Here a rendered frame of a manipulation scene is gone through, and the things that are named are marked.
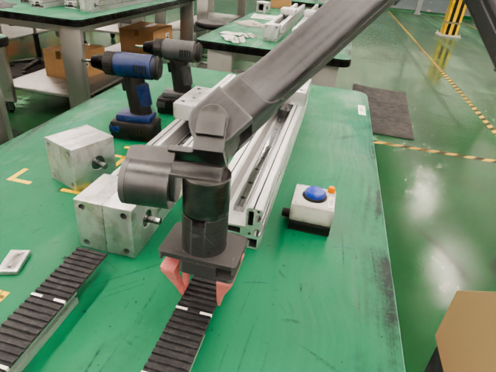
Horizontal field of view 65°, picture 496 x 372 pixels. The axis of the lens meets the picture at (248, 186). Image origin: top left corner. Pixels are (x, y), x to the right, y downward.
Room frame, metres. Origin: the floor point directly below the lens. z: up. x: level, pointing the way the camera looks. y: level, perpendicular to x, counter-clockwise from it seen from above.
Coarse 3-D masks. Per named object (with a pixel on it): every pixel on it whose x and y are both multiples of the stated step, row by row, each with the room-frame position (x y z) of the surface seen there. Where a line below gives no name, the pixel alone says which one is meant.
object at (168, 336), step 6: (168, 330) 0.32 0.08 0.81; (162, 336) 0.32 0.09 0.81; (168, 336) 0.32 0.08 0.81; (174, 336) 0.32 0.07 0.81; (180, 336) 0.32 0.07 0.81; (186, 336) 0.32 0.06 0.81; (192, 336) 0.32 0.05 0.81; (168, 342) 0.31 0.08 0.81; (174, 342) 0.31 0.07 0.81; (180, 342) 0.31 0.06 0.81; (186, 342) 0.31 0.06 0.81; (192, 342) 0.31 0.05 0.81; (198, 342) 0.31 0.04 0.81; (192, 348) 0.30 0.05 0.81; (198, 348) 0.31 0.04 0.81
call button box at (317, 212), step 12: (300, 192) 0.65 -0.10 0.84; (300, 204) 0.61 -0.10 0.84; (312, 204) 0.61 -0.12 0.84; (324, 204) 0.62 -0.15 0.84; (288, 216) 0.64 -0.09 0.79; (300, 216) 0.61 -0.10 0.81; (312, 216) 0.60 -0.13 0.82; (324, 216) 0.60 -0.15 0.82; (288, 228) 0.61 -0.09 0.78; (300, 228) 0.61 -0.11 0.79; (312, 228) 0.60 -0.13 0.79; (324, 228) 0.60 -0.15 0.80
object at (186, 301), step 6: (180, 300) 0.38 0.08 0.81; (186, 300) 0.38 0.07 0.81; (192, 300) 0.38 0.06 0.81; (198, 300) 0.38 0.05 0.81; (204, 300) 0.38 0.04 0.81; (186, 306) 0.37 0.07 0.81; (192, 306) 0.37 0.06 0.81; (198, 306) 0.37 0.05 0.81; (204, 306) 0.37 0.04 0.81; (210, 306) 0.37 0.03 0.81; (210, 312) 0.36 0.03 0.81
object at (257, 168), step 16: (288, 112) 1.12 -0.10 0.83; (304, 112) 1.24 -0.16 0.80; (272, 128) 0.97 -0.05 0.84; (288, 128) 0.91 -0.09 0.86; (256, 144) 0.83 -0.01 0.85; (272, 144) 0.87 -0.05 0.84; (288, 144) 0.83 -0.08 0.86; (240, 160) 0.71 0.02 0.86; (256, 160) 0.78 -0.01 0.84; (272, 160) 0.73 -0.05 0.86; (288, 160) 0.89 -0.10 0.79; (240, 176) 0.68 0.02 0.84; (256, 176) 0.70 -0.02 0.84; (272, 176) 0.66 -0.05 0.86; (240, 192) 0.65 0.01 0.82; (256, 192) 0.60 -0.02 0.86; (272, 192) 0.64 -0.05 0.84; (240, 208) 0.59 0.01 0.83; (256, 208) 0.54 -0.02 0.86; (240, 224) 0.55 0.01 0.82; (256, 224) 0.54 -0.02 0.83; (256, 240) 0.56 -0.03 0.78
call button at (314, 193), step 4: (308, 188) 0.65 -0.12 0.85; (312, 188) 0.65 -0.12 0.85; (316, 188) 0.65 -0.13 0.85; (320, 188) 0.65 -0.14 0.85; (308, 192) 0.63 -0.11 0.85; (312, 192) 0.63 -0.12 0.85; (316, 192) 0.63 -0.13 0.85; (320, 192) 0.64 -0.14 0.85; (324, 192) 0.64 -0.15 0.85; (308, 196) 0.63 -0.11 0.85; (312, 196) 0.62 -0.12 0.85; (316, 196) 0.62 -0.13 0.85; (320, 196) 0.62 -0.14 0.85; (324, 196) 0.63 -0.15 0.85
